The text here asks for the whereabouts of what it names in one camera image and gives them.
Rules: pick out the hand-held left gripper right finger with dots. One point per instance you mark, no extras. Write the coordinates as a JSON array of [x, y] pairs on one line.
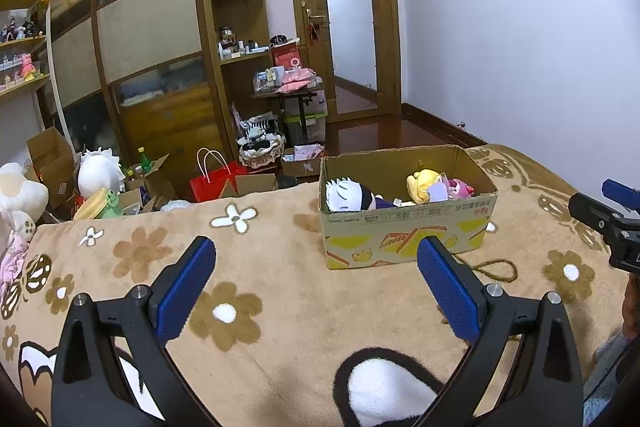
[[447, 292]]

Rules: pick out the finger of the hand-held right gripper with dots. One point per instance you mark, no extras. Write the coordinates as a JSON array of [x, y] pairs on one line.
[[622, 194], [592, 212]]

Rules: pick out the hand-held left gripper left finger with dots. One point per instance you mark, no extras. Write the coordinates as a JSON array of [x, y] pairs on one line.
[[182, 292]]

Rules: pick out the printed cardboard box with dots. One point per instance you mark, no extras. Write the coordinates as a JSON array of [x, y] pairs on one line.
[[400, 227]]

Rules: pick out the pink bear plush toy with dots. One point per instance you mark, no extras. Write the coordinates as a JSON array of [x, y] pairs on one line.
[[461, 188]]

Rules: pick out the yellow plush toy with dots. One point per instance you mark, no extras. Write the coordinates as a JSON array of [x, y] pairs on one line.
[[422, 184]]

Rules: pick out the white-haired plush doll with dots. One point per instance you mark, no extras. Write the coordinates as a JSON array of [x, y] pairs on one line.
[[350, 194]]

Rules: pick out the person's right forearm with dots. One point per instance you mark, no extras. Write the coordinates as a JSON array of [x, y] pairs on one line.
[[631, 307]]

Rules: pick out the cardboard box with bottles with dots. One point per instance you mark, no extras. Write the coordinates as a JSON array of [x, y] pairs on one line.
[[150, 192]]

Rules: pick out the red paper bag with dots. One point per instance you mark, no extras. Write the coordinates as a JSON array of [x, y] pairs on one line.
[[215, 184]]

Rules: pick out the green yellow toy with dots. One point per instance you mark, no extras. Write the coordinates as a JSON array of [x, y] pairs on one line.
[[97, 204]]

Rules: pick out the person's grey clothing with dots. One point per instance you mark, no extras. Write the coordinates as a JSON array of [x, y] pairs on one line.
[[607, 372]]

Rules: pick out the small flat cardboard box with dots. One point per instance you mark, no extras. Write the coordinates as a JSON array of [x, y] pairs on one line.
[[255, 184]]

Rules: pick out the green glass bottle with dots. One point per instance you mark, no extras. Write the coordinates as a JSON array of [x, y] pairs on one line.
[[145, 159]]

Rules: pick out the large white plush head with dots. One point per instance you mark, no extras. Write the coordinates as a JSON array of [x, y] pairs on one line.
[[100, 174]]

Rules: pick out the lace trimmed basket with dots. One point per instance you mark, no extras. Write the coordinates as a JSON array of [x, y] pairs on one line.
[[260, 153]]

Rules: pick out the low cardboard box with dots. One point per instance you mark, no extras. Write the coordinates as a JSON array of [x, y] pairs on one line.
[[302, 164]]

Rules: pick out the pale pink cloth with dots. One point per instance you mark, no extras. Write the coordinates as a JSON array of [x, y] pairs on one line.
[[11, 254]]

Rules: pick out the black white striped item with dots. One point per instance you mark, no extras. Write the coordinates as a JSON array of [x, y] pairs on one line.
[[260, 129]]

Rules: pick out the open brown cardboard box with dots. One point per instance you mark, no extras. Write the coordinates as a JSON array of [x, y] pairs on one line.
[[50, 162]]

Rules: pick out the cream cat plush toy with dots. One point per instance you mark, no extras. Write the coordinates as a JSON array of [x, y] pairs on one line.
[[22, 197]]

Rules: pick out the clear plastic storage bin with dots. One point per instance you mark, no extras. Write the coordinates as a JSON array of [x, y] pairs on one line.
[[312, 124]]

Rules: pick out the small dark side table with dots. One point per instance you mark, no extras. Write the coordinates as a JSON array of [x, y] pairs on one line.
[[295, 99]]

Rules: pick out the white pole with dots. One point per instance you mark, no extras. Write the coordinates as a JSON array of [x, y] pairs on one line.
[[55, 72]]

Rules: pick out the red gift box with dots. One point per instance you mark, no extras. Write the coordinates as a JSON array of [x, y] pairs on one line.
[[286, 57]]

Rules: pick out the wooden wardrobe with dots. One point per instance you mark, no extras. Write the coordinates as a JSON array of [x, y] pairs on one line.
[[145, 32]]

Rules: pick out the pink figure toy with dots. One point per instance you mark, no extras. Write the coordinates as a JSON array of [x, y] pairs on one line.
[[28, 67]]

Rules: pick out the wooden corner shelf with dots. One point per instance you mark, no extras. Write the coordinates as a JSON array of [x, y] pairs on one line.
[[235, 7]]

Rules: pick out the wooden door with glass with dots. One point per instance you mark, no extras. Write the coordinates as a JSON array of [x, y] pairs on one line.
[[345, 7]]

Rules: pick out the wooden open display shelf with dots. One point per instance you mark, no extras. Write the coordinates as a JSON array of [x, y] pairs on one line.
[[22, 32]]

